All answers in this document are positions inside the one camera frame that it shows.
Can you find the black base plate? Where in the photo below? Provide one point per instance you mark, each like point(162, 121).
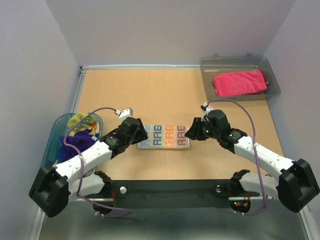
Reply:
point(120, 198)

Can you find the pink towel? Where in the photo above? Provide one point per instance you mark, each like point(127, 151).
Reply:
point(239, 83)

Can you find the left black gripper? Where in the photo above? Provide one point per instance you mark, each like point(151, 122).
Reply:
point(141, 134)

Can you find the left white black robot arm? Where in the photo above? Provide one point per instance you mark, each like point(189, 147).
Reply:
point(77, 170)

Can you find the clear grey plastic bin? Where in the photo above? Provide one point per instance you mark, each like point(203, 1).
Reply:
point(213, 66)

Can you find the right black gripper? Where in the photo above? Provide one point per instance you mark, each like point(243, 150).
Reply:
point(194, 131)

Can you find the yellow patterned towel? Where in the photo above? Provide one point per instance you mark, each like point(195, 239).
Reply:
point(78, 124)

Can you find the patterned light blue towel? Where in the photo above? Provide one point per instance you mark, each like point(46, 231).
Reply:
point(167, 137)

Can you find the teal plastic laundry bin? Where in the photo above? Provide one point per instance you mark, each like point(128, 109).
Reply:
point(52, 153)

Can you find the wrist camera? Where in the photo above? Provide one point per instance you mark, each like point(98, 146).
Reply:
point(206, 108)
point(124, 114)

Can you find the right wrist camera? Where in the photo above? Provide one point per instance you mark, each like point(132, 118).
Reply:
point(206, 108)

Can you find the purple towel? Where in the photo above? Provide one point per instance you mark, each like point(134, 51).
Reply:
point(82, 140)

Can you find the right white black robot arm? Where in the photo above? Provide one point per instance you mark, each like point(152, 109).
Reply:
point(275, 165)

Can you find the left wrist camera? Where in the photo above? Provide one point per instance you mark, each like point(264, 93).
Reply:
point(124, 114)

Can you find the aluminium front rail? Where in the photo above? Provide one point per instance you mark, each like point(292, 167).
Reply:
point(288, 189)

